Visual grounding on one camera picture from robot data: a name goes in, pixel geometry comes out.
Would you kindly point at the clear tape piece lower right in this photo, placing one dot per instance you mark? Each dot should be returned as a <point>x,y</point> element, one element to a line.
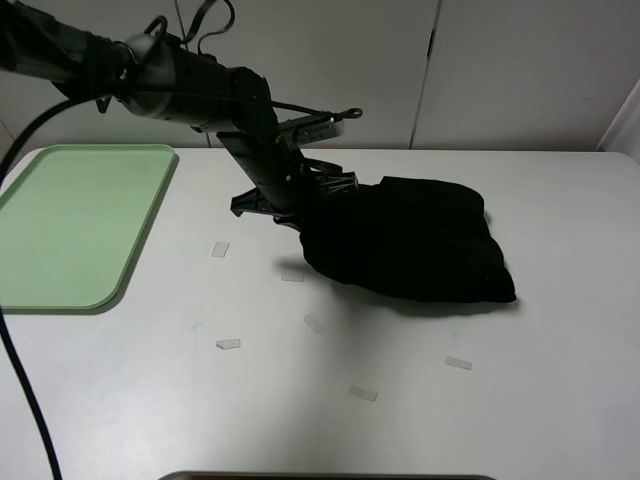
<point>458,363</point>

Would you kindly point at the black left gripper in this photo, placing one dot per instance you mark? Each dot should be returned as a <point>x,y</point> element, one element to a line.
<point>284,187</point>

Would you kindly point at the clear tape piece centre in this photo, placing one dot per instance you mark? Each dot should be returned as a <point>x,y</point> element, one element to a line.
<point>314,323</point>

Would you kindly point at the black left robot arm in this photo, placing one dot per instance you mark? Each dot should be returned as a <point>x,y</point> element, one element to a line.
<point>153,76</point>

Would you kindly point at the light green plastic tray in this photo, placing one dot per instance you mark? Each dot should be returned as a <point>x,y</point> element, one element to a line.
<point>74,221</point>

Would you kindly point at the clear tape piece bottom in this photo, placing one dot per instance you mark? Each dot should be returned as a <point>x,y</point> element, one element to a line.
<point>363,394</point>

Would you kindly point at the black short sleeve t-shirt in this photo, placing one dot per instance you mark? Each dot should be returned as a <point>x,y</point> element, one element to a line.
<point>414,239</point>

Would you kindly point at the clear tape piece middle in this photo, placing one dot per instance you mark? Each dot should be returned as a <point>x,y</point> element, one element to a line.
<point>292,277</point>

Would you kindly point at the clear tape piece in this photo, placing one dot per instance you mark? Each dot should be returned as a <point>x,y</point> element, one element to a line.
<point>292,277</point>
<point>458,363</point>
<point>314,323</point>
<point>363,394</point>
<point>220,250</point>
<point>228,344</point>

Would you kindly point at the clear tape piece lower left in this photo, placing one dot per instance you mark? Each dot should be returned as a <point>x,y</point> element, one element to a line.
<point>228,344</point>

